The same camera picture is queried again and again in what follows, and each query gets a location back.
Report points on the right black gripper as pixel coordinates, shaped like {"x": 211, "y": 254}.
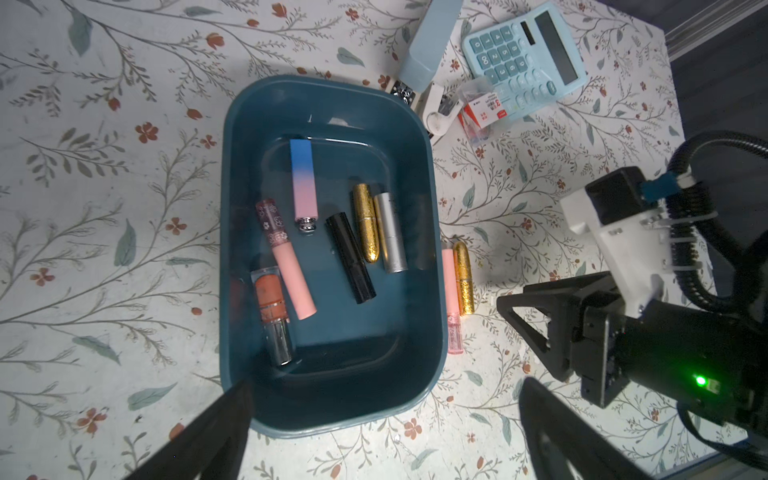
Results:
{"x": 713, "y": 365}

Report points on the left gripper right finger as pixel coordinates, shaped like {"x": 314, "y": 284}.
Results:
{"x": 560, "y": 444}

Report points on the clear staples box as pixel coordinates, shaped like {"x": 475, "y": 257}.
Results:
{"x": 481, "y": 108}

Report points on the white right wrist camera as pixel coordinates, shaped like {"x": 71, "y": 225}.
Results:
{"x": 621, "y": 212}

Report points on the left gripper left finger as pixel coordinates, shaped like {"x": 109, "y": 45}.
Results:
{"x": 212, "y": 446}

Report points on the dark red black lipstick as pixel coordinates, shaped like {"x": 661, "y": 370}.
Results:
{"x": 268, "y": 290}

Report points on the pink blue lipstick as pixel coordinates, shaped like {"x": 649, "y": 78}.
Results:
{"x": 304, "y": 188}

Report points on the silver clear lipstick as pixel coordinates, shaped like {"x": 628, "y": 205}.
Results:
{"x": 389, "y": 230}

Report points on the teal plastic storage box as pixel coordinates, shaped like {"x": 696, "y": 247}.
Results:
{"x": 354, "y": 362}

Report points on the light blue calculator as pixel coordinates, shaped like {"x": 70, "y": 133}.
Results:
{"x": 532, "y": 61}

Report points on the pink lip gloss tube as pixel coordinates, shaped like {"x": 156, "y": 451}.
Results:
{"x": 282, "y": 249}

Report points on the gold lipstick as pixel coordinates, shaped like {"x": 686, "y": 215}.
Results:
{"x": 367, "y": 222}
{"x": 464, "y": 278}

